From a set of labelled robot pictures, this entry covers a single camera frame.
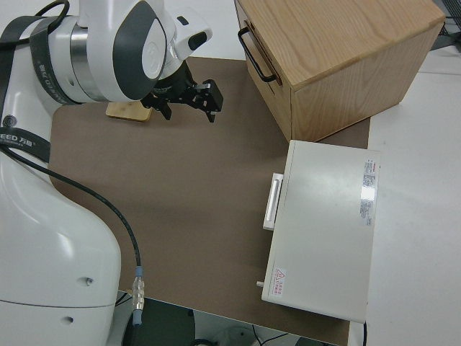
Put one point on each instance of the white toaster oven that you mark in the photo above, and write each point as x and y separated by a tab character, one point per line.
324	223

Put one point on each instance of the brown table mat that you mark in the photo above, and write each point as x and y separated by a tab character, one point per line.
180	198

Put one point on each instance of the wooden mug tree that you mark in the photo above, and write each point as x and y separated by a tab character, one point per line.
126	110

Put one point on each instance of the wooden drawer cabinet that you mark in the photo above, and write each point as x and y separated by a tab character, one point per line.
342	54

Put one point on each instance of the gray round floor object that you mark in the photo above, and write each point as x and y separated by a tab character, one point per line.
223	335

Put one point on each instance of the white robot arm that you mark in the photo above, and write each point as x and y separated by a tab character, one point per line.
54	234

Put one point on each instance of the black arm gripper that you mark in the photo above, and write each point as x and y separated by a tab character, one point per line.
187	93

